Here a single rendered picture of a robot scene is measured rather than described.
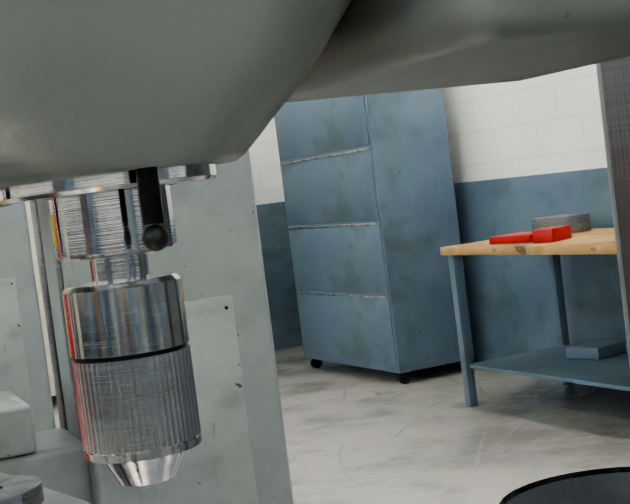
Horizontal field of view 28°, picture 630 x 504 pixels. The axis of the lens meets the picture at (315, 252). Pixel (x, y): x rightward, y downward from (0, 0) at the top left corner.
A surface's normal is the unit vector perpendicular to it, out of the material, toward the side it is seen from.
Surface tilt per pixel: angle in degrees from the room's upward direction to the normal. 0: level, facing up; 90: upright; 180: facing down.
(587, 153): 90
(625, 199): 90
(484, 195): 90
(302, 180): 90
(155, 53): 118
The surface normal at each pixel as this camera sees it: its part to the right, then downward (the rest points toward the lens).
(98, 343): -0.36, 0.09
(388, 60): -0.29, 0.94
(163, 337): 0.65, -0.04
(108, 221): 0.11, 0.04
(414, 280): 0.43, 0.00
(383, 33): -0.74, 0.57
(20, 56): 0.19, 0.47
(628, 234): -0.89, 0.14
